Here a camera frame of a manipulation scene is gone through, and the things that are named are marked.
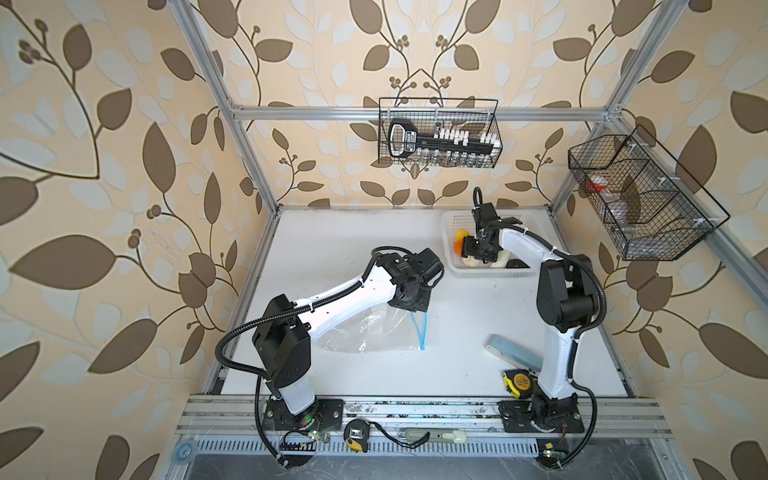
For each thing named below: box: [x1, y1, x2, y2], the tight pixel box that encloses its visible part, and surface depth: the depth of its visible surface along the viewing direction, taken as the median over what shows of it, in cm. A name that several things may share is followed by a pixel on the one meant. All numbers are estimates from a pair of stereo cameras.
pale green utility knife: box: [404, 428, 467, 443], surface depth 72 cm
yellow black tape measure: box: [502, 369, 533, 399], surface depth 79 cm
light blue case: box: [485, 334, 544, 372], surface depth 84 cm
